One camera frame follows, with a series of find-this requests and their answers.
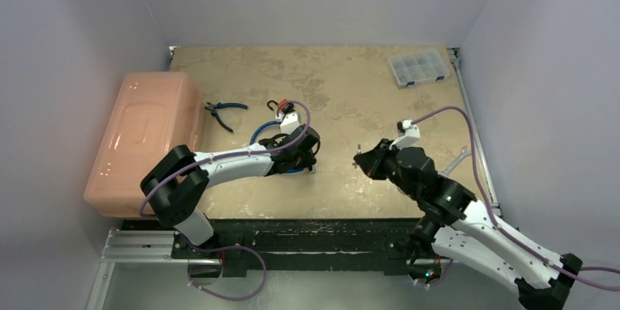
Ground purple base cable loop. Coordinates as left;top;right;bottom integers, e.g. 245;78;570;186
186;244;268;302

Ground pink plastic storage box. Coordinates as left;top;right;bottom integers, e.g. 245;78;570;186
83;72;205;219

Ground blue cable lock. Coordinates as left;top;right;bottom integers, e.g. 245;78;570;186
249;120;317;175

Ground small silver open wrench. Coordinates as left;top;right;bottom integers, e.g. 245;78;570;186
438;145;472;177

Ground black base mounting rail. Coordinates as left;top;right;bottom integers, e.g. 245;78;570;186
172;218;449;281

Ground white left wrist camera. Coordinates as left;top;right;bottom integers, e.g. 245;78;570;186
276;111;302;135

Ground small silver key bunch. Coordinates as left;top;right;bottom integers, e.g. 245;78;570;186
352;144;362;168

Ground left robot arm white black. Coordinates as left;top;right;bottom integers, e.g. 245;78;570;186
139;125;320;258

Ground blue handled pliers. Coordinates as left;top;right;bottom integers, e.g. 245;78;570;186
204;102;249;133

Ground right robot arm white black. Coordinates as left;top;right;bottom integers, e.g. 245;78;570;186
354;139;583;309

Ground clear compartment organizer box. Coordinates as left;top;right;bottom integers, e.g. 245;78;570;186
387;48;450;88

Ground orange black padlock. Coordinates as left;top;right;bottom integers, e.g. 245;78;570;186
266;99;295;118

